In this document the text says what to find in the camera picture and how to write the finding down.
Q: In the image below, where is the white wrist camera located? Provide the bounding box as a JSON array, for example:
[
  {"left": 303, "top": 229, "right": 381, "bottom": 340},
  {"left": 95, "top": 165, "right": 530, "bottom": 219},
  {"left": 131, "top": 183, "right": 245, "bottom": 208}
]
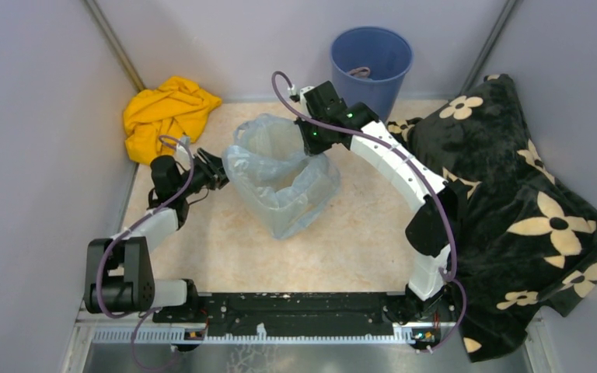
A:
[
  {"left": 174, "top": 135, "right": 193, "bottom": 168},
  {"left": 287, "top": 85, "right": 314, "bottom": 117}
]

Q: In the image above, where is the black floral blanket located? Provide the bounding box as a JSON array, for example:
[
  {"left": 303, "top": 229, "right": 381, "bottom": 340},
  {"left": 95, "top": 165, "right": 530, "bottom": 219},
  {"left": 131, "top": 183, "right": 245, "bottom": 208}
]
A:
[{"left": 388, "top": 74, "right": 597, "bottom": 362}]

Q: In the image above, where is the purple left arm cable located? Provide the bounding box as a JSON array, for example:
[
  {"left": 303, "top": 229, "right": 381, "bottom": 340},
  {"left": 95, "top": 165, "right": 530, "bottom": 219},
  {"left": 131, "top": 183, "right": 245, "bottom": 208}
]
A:
[{"left": 95, "top": 134, "right": 197, "bottom": 371}]

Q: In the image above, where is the yellow crumpled cloth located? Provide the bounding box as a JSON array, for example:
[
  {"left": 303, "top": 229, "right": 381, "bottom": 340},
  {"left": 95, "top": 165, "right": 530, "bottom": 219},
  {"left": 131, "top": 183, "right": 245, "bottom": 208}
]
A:
[{"left": 122, "top": 75, "right": 222, "bottom": 166}]

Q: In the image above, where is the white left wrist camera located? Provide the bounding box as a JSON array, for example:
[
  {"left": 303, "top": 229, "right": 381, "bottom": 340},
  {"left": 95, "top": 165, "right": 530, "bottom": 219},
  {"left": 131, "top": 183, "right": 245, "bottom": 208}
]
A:
[{"left": 174, "top": 135, "right": 193, "bottom": 168}]

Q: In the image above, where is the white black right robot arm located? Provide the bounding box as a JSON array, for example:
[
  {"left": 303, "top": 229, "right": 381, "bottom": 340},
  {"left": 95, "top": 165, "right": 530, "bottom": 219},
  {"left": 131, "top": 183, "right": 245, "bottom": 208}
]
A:
[{"left": 288, "top": 82, "right": 466, "bottom": 320}]

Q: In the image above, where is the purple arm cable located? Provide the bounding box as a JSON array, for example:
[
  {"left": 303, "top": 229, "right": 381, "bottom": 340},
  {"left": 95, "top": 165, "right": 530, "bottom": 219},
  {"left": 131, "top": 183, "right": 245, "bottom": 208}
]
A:
[
  {"left": 271, "top": 71, "right": 469, "bottom": 354},
  {"left": 95, "top": 134, "right": 197, "bottom": 371}
]

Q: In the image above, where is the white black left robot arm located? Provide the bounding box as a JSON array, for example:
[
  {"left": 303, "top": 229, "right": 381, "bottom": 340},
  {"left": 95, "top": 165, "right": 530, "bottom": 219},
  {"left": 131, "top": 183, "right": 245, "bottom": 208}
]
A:
[{"left": 83, "top": 148, "right": 229, "bottom": 322}]

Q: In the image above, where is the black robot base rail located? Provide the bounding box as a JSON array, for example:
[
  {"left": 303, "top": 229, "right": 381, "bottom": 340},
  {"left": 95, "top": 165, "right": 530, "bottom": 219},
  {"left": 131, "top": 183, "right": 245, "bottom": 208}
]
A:
[{"left": 75, "top": 291, "right": 458, "bottom": 353}]

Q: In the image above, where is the light blue trash bag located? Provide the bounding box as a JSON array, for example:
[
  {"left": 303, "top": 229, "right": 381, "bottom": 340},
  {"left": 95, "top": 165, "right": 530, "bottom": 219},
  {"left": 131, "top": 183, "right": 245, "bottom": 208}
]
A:
[{"left": 221, "top": 113, "right": 342, "bottom": 241}]

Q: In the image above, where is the blue plastic trash bin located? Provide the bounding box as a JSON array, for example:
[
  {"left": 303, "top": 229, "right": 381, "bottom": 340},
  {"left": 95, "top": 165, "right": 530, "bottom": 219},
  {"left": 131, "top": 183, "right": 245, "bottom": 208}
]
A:
[{"left": 330, "top": 26, "right": 414, "bottom": 121}]

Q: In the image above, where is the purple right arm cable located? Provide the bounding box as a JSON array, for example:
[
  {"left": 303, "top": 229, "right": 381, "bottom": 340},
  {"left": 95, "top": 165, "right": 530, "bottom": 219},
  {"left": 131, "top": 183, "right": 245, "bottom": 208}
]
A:
[{"left": 271, "top": 71, "right": 469, "bottom": 354}]

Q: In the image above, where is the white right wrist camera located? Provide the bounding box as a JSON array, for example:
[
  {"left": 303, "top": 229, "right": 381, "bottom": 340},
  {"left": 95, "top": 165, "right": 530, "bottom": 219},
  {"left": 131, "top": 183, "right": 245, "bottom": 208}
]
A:
[{"left": 287, "top": 85, "right": 314, "bottom": 117}]

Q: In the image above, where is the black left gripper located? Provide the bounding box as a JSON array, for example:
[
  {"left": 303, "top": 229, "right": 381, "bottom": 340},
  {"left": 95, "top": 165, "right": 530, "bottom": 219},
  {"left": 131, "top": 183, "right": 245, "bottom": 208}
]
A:
[{"left": 176, "top": 147, "right": 244, "bottom": 197}]

